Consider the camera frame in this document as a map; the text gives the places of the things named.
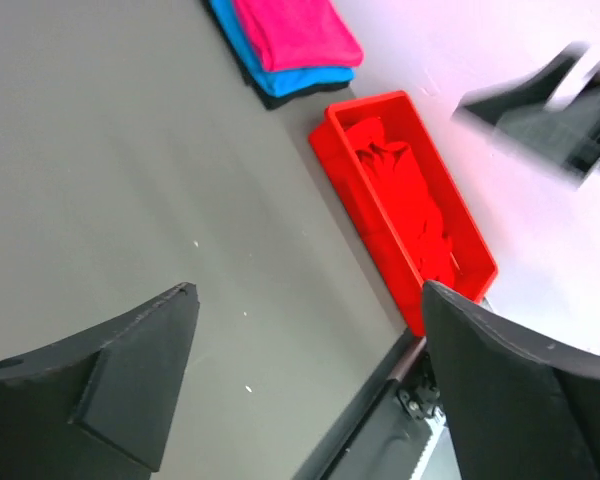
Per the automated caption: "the red t shirts pile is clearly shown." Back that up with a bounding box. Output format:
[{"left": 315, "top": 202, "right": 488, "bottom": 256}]
[{"left": 345, "top": 117, "right": 456, "bottom": 286}]

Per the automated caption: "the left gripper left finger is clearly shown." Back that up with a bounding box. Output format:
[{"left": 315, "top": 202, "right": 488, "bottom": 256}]
[{"left": 0, "top": 282, "right": 200, "bottom": 480}]

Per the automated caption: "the red plastic bin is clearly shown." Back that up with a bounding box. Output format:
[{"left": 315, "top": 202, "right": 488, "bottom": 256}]
[{"left": 308, "top": 90, "right": 498, "bottom": 337}]

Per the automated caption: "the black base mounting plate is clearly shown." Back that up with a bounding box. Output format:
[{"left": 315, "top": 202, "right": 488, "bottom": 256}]
[{"left": 294, "top": 331, "right": 445, "bottom": 480}]

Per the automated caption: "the pink t shirt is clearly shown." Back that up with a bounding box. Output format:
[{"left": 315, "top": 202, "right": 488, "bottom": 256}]
[{"left": 233, "top": 0, "right": 364, "bottom": 72}]

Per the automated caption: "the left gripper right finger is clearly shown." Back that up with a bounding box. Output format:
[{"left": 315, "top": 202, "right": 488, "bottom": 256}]
[{"left": 422, "top": 281, "right": 600, "bottom": 479}]

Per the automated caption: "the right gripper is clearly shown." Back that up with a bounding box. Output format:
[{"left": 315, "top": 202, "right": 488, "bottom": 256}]
[{"left": 455, "top": 43, "right": 600, "bottom": 184}]

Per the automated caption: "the folded blue t shirt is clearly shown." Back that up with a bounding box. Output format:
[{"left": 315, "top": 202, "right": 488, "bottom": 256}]
[{"left": 208, "top": 0, "right": 356, "bottom": 99}]

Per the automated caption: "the grey slotted cable duct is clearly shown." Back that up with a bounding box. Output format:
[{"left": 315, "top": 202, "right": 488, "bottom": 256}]
[{"left": 411, "top": 414, "right": 460, "bottom": 480}]

